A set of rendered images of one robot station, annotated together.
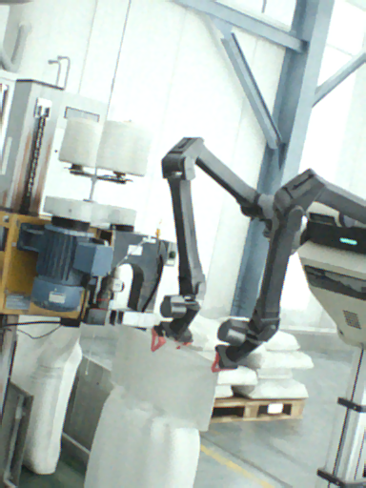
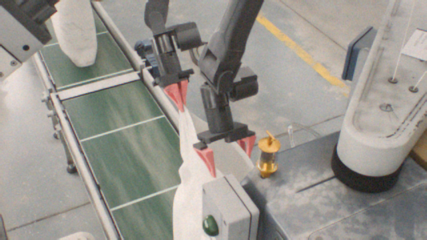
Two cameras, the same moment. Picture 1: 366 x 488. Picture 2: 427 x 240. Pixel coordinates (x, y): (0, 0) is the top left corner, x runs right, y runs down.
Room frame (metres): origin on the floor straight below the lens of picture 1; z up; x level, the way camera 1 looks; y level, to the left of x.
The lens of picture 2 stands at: (3.21, 0.11, 1.81)
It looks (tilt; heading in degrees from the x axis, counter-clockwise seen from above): 40 degrees down; 192
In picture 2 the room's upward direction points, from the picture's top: 1 degrees clockwise
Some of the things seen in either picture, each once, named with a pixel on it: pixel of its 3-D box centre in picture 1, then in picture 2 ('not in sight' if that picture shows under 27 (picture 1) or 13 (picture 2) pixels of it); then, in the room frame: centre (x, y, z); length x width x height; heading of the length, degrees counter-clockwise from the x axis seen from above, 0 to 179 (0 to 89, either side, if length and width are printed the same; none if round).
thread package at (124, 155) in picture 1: (124, 149); not in sight; (2.44, 0.23, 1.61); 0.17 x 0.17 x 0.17
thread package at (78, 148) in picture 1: (82, 142); not in sight; (2.64, 0.40, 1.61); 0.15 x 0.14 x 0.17; 39
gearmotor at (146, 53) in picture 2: not in sight; (148, 59); (1.08, -0.70, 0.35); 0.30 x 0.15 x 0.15; 39
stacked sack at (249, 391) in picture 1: (264, 386); not in sight; (5.90, -0.86, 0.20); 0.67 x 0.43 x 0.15; 129
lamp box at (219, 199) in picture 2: (166, 253); (229, 219); (2.79, 0.04, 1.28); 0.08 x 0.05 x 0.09; 39
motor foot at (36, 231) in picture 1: (42, 240); not in sight; (2.38, 0.42, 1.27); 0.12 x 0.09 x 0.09; 129
